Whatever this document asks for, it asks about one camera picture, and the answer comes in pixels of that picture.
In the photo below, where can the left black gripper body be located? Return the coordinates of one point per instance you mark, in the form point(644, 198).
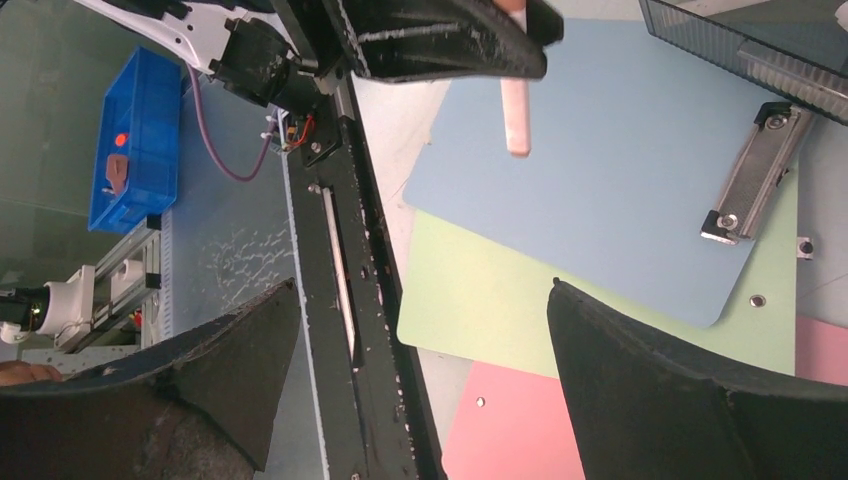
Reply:
point(410, 41)

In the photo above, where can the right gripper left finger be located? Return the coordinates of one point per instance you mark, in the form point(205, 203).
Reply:
point(199, 405)

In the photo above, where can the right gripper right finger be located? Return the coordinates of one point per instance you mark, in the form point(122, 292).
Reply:
point(644, 404)

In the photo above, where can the brown cap marker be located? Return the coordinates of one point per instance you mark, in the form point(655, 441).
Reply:
point(515, 92)

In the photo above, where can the clear plastic drawer box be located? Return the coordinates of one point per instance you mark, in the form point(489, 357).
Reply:
point(794, 48)

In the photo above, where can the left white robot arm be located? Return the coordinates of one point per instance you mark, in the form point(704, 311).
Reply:
point(291, 53)

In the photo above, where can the pink clipboard sheet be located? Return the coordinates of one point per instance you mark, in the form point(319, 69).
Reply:
point(511, 425)

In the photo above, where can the green clipboard sheet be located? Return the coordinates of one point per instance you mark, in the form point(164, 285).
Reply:
point(470, 297)

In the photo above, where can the blue plastic bin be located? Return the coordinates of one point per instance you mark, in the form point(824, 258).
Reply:
point(136, 163)

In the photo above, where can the blue clipboard sheet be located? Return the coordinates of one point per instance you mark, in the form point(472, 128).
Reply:
point(632, 142)

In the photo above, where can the metal clipboard clip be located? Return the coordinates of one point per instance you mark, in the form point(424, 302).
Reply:
point(778, 130)

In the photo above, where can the white black teleoperation handle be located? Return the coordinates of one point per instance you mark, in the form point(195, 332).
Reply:
point(123, 288)

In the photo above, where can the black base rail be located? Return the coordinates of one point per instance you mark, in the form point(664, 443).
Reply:
point(372, 407)

